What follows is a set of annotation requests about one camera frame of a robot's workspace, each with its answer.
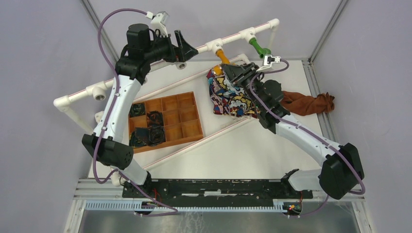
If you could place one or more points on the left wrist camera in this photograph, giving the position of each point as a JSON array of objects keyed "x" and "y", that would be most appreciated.
[{"x": 158, "y": 22}]

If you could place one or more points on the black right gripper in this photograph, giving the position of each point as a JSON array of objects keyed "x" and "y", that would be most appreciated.
[{"x": 233, "y": 72}]

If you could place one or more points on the white slotted cable duct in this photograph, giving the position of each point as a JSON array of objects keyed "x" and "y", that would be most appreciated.
[{"x": 141, "y": 206}]

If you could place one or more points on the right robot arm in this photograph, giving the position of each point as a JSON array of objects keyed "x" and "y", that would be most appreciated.
[{"x": 341, "y": 170}]

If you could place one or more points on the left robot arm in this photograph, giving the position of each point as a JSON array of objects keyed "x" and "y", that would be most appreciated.
[{"x": 105, "y": 143}]

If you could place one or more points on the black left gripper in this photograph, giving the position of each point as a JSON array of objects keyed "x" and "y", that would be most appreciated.
[{"x": 182, "y": 53}]

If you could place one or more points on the dark patterned rolled cloth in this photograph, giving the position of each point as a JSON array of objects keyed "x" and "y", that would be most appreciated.
[{"x": 151, "y": 136}]

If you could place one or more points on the comic print cloth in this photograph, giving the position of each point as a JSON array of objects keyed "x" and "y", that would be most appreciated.
[{"x": 227, "y": 99}]

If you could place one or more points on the wooden compartment tray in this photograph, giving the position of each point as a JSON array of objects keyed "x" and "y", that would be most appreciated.
[{"x": 181, "y": 120}]

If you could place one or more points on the green plastic water faucet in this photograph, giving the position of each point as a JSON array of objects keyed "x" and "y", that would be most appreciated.
[{"x": 260, "y": 50}]

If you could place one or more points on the brown cloth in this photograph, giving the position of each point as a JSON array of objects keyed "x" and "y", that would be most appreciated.
[{"x": 304, "y": 105}]

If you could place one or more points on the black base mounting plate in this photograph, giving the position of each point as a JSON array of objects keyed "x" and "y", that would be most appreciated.
[{"x": 223, "y": 193}]

